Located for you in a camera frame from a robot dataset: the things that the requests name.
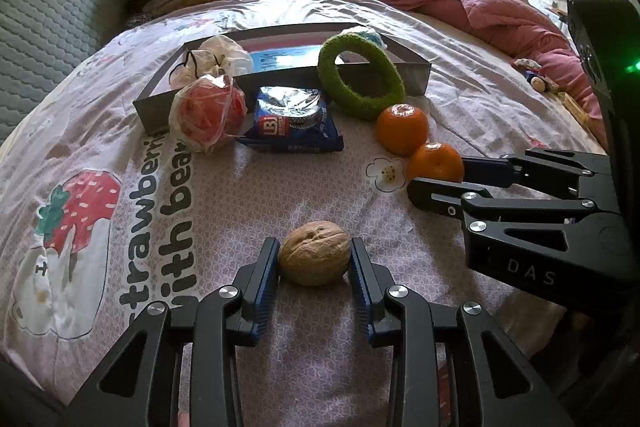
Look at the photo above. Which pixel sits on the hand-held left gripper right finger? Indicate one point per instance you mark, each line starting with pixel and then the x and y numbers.
pixel 361 294

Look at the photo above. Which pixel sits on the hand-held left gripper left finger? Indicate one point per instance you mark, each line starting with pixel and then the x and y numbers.
pixel 265 292

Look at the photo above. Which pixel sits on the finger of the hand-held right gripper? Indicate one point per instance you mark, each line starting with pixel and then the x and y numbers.
pixel 490 169
pixel 435 197

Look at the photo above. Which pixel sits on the orange mandarin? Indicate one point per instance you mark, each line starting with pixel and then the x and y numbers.
pixel 435 162
pixel 400 129

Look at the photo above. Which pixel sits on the brown walnut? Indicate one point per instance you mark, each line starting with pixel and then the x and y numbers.
pixel 314 252

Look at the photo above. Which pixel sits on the blue cookie packet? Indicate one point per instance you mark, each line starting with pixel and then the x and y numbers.
pixel 290 127

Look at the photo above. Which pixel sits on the red ball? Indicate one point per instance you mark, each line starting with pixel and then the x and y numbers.
pixel 205 112

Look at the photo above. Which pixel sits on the grey cardboard box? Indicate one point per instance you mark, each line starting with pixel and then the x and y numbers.
pixel 155 112

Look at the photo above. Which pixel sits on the small dark blue toy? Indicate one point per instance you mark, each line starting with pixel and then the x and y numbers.
pixel 541 83

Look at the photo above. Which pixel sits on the pink quilt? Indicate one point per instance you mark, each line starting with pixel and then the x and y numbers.
pixel 490 2

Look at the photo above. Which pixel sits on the white and blue snack packet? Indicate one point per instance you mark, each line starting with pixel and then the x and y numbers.
pixel 367 34

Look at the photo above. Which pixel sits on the grey quilted headboard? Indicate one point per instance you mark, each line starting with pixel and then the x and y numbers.
pixel 50 22

